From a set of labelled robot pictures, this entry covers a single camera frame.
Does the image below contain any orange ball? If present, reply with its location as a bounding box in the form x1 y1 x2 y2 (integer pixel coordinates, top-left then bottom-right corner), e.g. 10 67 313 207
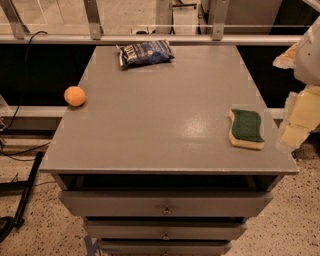
64 86 86 107

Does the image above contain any metal railing frame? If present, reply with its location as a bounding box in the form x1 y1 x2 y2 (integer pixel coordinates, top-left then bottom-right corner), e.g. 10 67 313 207
0 0 300 45

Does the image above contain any top grey drawer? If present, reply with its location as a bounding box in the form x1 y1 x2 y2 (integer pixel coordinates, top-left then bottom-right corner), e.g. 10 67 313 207
59 191 272 217

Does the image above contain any blue chip bag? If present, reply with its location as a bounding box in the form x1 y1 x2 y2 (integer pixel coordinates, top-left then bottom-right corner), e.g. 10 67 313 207
119 40 175 67

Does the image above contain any bottom grey drawer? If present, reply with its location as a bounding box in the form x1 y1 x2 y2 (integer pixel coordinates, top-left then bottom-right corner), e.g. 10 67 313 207
99 240 231 256

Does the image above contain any grey drawer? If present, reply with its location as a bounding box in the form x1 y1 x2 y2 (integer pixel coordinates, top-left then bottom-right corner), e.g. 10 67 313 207
84 219 247 240
59 191 272 217
99 240 231 256

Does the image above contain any middle grey drawer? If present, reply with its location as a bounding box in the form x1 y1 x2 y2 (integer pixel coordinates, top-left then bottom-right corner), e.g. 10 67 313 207
84 219 247 240

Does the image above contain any grey drawer cabinet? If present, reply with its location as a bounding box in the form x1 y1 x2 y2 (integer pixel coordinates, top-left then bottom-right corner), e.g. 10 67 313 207
39 44 300 256

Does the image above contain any green and yellow sponge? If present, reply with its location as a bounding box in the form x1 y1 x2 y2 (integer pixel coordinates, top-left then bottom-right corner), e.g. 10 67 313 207
229 109 264 150

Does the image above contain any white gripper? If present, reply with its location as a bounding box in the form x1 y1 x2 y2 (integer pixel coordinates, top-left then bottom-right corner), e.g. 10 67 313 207
273 17 320 152

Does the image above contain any black stand leg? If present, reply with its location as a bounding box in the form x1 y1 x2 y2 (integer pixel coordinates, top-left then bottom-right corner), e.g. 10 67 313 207
0 151 45 244

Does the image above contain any black cable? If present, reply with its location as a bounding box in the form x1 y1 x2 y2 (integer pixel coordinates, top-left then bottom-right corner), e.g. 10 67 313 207
0 30 51 162

